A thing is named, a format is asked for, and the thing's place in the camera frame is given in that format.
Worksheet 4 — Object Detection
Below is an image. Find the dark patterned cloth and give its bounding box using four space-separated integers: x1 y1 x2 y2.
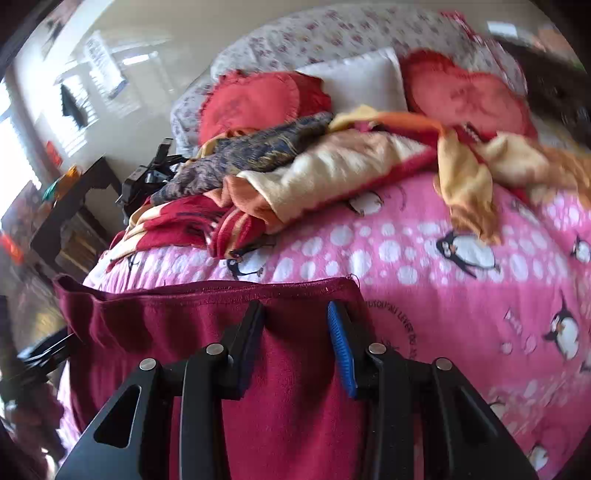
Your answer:
150 112 334 206

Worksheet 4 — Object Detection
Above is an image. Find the dark wooden table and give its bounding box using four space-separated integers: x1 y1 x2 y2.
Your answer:
30 156 123 271

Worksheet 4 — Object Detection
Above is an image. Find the dark carved wooden headboard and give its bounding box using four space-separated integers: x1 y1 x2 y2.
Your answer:
489 32 591 139

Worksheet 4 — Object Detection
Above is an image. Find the wall calendar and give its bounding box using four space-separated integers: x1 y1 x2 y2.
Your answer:
85 32 127 100

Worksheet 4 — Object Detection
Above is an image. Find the black tripod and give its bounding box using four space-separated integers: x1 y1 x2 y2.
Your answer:
115 138 185 227

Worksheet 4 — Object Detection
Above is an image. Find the red and yellow blanket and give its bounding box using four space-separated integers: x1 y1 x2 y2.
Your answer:
108 105 591 259

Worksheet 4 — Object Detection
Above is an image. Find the pink penguin print blanket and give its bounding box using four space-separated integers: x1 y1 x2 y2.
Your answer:
55 173 591 480

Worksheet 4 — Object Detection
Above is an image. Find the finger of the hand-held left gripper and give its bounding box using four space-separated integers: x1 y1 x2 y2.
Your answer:
16 331 79 372

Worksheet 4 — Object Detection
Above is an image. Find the window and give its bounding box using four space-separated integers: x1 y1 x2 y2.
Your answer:
0 78 42 217

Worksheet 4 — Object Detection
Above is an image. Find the white pillow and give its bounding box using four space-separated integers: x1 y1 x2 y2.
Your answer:
295 46 409 116

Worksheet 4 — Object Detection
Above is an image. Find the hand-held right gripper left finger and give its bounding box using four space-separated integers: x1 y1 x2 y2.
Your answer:
54 301 265 480

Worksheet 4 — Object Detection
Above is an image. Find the red heart-shaped pillow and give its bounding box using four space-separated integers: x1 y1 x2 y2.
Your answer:
401 48 539 139
198 69 331 146

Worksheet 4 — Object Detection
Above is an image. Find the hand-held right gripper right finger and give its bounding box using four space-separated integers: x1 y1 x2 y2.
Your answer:
327 300 540 480

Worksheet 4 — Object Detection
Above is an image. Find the dark hanging cloth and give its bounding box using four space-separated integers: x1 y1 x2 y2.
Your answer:
60 83 88 130

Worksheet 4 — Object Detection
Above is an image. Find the dark red shirt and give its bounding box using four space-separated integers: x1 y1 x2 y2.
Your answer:
53 274 426 480

